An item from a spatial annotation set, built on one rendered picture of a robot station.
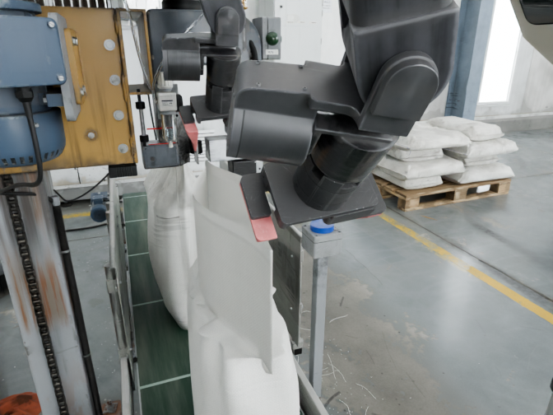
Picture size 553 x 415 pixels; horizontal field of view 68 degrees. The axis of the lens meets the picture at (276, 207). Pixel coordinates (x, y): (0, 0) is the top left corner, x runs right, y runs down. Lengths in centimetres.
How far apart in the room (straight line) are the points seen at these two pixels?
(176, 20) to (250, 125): 68
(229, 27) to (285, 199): 36
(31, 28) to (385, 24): 55
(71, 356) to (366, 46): 114
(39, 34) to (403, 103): 55
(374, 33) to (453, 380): 179
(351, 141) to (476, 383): 174
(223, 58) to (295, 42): 407
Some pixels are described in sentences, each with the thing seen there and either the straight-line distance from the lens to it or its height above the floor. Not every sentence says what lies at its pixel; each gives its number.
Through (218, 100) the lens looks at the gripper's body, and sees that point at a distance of 73.
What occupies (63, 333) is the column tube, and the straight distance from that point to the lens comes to 123.
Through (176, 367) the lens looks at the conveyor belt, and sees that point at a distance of 134.
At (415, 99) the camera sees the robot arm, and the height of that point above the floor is 124.
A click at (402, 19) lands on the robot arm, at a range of 26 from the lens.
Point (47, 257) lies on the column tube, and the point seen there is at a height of 80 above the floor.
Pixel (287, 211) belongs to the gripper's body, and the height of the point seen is 113.
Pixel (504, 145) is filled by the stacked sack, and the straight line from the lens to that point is 417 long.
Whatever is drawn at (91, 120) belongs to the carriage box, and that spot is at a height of 112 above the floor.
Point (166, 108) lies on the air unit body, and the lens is 90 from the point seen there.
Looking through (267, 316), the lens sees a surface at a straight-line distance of 58.
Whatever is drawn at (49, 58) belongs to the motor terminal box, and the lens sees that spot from 71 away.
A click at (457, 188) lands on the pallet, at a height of 13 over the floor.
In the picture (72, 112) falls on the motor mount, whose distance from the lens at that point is 75.
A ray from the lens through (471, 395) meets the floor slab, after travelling 192.
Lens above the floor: 126
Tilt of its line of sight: 21 degrees down
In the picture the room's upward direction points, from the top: straight up
